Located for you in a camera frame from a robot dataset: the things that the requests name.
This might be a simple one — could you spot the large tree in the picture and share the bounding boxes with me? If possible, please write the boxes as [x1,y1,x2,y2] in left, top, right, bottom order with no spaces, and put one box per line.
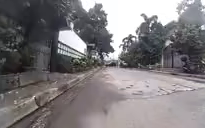
[166,0,205,64]

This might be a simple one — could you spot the white building with railing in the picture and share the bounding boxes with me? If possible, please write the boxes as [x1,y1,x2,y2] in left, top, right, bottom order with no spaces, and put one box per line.
[56,21,89,73]

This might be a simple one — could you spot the motorcycle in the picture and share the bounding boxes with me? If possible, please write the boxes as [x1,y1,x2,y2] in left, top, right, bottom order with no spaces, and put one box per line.
[179,54,205,74]

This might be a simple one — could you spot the grey concrete kerb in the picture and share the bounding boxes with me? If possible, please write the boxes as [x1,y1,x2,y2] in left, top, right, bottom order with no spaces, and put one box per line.
[0,68,104,128]

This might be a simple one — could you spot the dense dark trees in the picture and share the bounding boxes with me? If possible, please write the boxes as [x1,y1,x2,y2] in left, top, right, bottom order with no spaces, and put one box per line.
[0,0,81,74]

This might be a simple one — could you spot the roadside verge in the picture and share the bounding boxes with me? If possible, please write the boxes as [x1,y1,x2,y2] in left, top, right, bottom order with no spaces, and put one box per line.
[146,67,205,84]

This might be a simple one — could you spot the low grey wall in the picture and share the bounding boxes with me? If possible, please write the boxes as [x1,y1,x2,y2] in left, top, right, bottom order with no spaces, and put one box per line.
[0,68,74,96]

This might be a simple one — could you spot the green bushes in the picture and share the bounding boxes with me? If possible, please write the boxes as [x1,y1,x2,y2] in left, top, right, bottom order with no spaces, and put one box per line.
[69,56,103,73]

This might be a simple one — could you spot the grey cracked concrete road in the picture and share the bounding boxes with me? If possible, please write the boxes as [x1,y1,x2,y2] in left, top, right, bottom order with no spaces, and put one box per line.
[9,66,205,128]

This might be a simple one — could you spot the group of trees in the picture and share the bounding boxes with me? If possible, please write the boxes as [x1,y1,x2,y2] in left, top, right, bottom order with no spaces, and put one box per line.
[118,13,168,69]

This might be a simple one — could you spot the tall tree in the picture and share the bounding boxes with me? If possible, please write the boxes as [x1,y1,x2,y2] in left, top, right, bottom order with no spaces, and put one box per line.
[73,3,115,61]

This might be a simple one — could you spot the grey concrete sidewalk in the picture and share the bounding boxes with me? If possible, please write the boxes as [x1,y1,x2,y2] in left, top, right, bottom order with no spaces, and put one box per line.
[0,68,103,128]

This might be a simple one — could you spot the building with grey gate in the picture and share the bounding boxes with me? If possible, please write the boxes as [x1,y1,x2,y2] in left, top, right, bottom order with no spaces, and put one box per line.
[160,39,184,69]

